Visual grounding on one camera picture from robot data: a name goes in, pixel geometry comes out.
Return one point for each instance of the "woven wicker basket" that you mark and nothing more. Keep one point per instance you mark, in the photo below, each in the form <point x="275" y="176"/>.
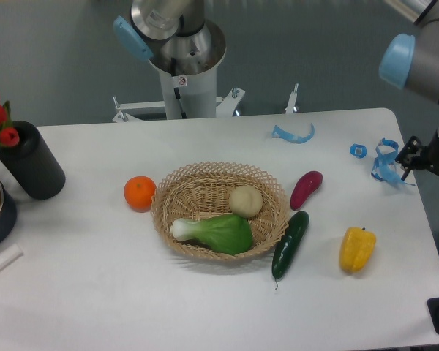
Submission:
<point x="202" y="190"/>

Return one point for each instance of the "white flat bar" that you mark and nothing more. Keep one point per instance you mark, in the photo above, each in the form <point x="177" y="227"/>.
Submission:
<point x="10" y="255"/>

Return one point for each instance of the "silver robot arm at right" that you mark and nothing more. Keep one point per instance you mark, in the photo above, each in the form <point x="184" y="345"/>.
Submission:
<point x="412" y="63"/>

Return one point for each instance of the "blue curved tape strip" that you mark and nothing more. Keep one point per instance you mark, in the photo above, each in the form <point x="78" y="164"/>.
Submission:
<point x="279" y="133"/>

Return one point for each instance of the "green bok choy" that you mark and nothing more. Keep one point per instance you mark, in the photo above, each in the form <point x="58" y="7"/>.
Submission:
<point x="228" y="233"/>

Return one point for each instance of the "yellow bell pepper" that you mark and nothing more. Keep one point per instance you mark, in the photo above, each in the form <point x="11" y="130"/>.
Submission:
<point x="356" y="249"/>

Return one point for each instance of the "green cucumber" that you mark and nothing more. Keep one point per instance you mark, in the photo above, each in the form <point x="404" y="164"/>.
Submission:
<point x="288" y="245"/>

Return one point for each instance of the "black cylindrical vase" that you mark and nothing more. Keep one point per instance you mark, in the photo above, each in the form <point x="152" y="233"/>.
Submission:
<point x="32" y="163"/>

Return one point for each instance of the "crumpled blue tape strip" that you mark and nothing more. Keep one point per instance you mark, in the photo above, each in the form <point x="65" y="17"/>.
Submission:
<point x="384" y="165"/>

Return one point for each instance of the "purple sweet potato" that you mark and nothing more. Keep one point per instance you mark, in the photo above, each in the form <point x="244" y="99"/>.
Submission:
<point x="304" y="188"/>

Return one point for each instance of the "beige round bun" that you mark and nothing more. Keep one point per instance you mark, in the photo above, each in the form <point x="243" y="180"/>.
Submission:
<point x="245" y="201"/>

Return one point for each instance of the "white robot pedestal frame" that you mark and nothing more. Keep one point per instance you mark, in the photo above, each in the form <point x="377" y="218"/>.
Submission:
<point x="184" y="96"/>

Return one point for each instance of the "small blue tape roll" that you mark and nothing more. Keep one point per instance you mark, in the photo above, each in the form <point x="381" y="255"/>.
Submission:
<point x="358" y="151"/>

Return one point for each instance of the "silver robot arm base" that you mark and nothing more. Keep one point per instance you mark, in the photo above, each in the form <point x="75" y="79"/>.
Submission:
<point x="174" y="36"/>

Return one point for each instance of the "orange fruit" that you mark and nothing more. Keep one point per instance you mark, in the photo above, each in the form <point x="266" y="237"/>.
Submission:
<point x="138" y="193"/>

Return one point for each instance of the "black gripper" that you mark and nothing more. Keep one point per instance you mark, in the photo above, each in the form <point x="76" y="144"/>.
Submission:
<point x="415" y="156"/>

